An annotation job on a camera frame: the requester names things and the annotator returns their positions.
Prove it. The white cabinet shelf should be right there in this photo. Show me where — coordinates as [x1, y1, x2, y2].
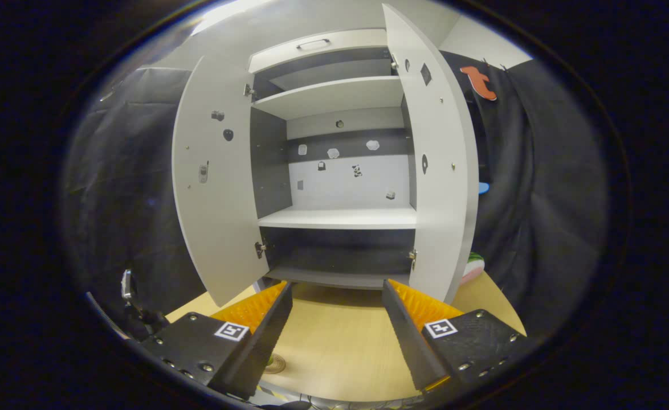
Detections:
[253, 76, 406, 120]
[258, 206, 418, 230]

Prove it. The watermelon slice toy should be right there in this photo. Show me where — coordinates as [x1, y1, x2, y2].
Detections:
[460, 252, 486, 285]

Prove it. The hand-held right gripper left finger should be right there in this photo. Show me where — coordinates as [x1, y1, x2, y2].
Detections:
[141, 280, 294, 400]

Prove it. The white cabinet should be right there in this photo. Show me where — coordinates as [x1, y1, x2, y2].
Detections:
[248, 28, 421, 291]

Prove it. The black backdrop cloth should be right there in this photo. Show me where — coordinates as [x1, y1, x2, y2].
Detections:
[61, 51, 611, 342]

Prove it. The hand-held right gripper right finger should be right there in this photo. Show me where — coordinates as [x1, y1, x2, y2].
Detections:
[381, 278, 532, 393]

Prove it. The white cabinet door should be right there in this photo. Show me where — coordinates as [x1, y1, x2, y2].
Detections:
[381, 3, 479, 305]
[172, 54, 271, 308]

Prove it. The white cabinet drawer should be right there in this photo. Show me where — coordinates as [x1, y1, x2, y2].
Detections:
[248, 28, 389, 73]

